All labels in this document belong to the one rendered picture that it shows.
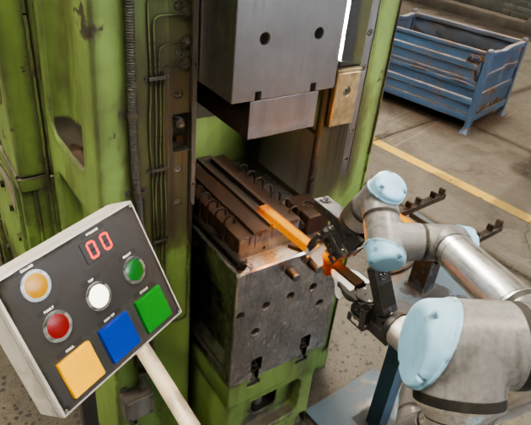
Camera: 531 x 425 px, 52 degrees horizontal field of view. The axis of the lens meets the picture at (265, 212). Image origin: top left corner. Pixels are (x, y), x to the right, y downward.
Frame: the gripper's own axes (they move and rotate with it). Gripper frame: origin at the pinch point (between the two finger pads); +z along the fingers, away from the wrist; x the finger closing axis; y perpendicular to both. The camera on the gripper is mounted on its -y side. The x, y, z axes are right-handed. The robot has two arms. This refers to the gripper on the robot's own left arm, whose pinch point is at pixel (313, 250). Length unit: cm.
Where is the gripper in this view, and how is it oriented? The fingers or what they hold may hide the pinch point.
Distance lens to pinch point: 139.5
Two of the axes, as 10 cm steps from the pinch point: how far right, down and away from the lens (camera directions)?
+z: -3.5, 4.8, 8.0
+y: 4.5, 8.4, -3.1
